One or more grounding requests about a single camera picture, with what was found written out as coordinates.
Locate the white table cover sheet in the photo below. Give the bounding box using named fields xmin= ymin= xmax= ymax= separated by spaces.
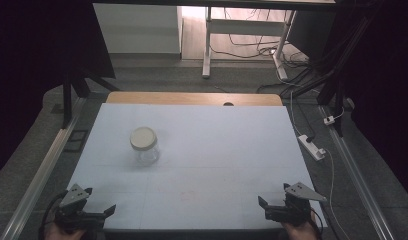
xmin=67 ymin=102 xmax=328 ymax=232

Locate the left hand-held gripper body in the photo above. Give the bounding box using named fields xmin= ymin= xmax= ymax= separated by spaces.
xmin=55 ymin=183 xmax=106 ymax=233

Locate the aluminium rail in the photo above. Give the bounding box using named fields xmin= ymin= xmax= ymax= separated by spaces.
xmin=0 ymin=96 xmax=87 ymax=240
xmin=317 ymin=104 xmax=397 ymax=240

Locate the black metal stand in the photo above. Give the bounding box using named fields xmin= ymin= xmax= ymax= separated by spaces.
xmin=61 ymin=65 xmax=122 ymax=130
xmin=282 ymin=13 xmax=376 ymax=138

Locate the bundle of black floor cables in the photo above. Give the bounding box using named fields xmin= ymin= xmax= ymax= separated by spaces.
xmin=210 ymin=8 xmax=315 ymax=98

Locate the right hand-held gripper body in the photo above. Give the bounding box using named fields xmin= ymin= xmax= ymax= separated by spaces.
xmin=265 ymin=182 xmax=327 ymax=226

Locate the cream round jar lid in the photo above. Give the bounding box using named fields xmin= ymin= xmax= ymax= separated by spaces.
xmin=129 ymin=126 xmax=158 ymax=152

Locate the white cable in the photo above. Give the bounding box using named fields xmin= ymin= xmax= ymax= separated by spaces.
xmin=323 ymin=147 xmax=352 ymax=240

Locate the clear glass jar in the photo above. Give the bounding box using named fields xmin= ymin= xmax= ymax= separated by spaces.
xmin=131 ymin=139 xmax=161 ymax=167

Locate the person's right hand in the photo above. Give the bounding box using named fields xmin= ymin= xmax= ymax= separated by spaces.
xmin=281 ymin=214 xmax=322 ymax=240

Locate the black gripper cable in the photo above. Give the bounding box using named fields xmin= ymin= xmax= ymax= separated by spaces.
xmin=309 ymin=207 xmax=327 ymax=236
xmin=37 ymin=190 xmax=69 ymax=240

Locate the white cabinet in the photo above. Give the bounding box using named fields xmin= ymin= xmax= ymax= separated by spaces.
xmin=93 ymin=3 xmax=184 ymax=55

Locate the black floor bracket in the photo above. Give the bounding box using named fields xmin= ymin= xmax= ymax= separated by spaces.
xmin=63 ymin=129 xmax=90 ymax=154

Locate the person's left hand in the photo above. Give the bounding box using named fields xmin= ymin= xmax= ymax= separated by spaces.
xmin=45 ymin=223 xmax=87 ymax=240

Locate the white desk frame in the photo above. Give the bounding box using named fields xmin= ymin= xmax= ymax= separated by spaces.
xmin=201 ymin=6 xmax=297 ymax=81

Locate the black curtain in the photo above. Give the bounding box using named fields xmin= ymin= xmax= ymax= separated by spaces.
xmin=335 ymin=0 xmax=408 ymax=204
xmin=0 ymin=0 xmax=117 ymax=181

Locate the white power strip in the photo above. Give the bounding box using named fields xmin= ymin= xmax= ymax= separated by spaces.
xmin=297 ymin=133 xmax=327 ymax=162

